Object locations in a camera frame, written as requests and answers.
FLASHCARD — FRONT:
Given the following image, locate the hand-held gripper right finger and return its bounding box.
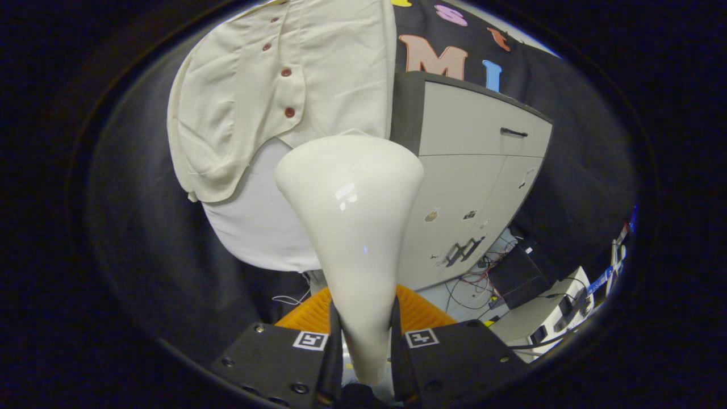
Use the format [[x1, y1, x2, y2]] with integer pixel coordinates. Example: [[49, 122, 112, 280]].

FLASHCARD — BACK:
[[391, 284, 529, 405]]

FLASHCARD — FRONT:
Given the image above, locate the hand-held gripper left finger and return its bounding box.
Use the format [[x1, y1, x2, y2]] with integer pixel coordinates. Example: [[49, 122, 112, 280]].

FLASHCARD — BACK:
[[209, 287, 344, 409]]

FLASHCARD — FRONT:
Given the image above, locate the white garment steamer head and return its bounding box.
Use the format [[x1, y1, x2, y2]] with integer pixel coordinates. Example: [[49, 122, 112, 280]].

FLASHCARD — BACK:
[[275, 135, 425, 390]]

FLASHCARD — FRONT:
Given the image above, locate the cream button shirt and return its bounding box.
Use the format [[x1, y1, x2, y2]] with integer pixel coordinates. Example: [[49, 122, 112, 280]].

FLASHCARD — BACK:
[[166, 0, 397, 203]]

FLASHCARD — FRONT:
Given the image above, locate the white box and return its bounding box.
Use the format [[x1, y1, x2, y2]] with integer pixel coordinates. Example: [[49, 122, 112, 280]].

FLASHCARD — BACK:
[[490, 267, 595, 364]]

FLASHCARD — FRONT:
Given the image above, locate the black box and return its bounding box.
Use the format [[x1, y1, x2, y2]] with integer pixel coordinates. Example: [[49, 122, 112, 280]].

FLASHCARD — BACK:
[[488, 241, 550, 310]]

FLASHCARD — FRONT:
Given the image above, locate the white ironing pad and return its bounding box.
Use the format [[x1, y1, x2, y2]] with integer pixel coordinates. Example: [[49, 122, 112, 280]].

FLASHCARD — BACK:
[[202, 136, 323, 272]]

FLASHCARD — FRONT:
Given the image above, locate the grey cabinet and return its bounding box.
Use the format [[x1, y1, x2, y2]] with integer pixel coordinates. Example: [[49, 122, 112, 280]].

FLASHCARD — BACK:
[[389, 71, 553, 291]]

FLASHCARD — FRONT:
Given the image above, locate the thin white cable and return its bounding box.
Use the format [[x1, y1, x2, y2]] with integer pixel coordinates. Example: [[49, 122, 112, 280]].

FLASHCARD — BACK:
[[271, 287, 312, 306]]

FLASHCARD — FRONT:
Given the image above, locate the tangle of thin cables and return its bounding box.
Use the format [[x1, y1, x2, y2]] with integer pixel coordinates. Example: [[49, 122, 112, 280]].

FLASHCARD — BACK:
[[444, 227, 515, 312]]

